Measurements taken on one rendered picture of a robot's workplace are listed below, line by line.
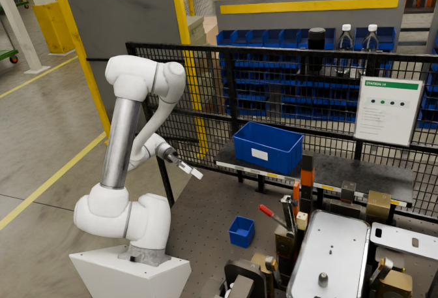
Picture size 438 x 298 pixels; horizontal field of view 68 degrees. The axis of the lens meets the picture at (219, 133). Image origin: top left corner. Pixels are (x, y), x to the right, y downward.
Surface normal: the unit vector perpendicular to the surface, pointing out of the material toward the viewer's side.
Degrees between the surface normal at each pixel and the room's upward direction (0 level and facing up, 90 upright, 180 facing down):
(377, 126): 90
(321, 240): 0
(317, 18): 90
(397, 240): 0
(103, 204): 61
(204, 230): 0
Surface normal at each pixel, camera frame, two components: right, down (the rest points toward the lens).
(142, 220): 0.22, -0.24
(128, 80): 0.16, 0.18
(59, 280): -0.11, -0.84
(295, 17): -0.34, 0.54
